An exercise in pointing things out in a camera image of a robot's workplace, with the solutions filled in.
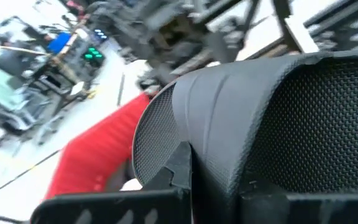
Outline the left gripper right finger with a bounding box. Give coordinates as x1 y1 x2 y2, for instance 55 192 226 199
237 174 358 224

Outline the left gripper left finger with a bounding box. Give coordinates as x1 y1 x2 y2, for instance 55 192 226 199
30 141 193 224

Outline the pale pink foam slide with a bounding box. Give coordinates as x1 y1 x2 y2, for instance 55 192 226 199
119 178 144 192

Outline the dark grey mesh shoe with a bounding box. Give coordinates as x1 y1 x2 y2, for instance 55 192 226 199
131 49 358 224

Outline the large red plastic bin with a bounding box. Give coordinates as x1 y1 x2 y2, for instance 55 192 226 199
43 92 152 200

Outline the device with green lights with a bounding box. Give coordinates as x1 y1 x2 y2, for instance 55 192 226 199
81 45 106 67

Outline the blue object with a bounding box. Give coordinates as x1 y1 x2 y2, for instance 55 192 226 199
46 32 71 54

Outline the black slotted equipment rack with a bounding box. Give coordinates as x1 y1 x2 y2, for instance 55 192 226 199
302 0 358 52

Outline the black aluminium frame post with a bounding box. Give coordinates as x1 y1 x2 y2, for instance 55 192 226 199
271 0 305 54

